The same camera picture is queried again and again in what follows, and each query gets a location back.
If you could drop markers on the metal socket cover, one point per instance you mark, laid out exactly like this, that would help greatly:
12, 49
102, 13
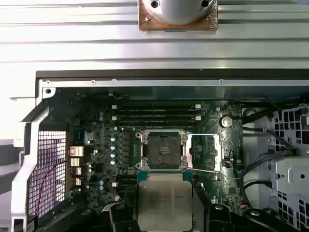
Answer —
219, 149

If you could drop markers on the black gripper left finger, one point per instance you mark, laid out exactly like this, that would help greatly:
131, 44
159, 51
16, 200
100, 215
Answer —
123, 220

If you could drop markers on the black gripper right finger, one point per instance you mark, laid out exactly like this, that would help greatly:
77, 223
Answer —
217, 220

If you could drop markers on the silver-topped CPU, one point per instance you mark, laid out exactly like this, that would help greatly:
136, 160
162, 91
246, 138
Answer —
166, 200

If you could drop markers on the RAM slot with white latches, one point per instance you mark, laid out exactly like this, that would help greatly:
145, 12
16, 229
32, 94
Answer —
154, 106
154, 118

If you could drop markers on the black PC case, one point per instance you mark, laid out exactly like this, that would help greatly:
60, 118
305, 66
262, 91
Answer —
169, 77

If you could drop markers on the silver coin battery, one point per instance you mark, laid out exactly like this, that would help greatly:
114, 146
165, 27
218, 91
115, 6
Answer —
226, 121

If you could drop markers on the square brown base plate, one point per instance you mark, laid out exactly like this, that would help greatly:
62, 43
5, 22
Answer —
142, 24

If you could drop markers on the silver perforated disk cage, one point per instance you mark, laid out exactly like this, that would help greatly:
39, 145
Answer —
292, 174

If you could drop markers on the RAM slot with black latches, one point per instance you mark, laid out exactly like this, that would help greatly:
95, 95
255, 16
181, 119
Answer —
154, 112
154, 124

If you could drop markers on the green motherboard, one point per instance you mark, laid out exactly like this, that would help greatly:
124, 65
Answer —
212, 183

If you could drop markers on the CPU socket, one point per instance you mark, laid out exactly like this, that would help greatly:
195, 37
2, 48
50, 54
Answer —
164, 149

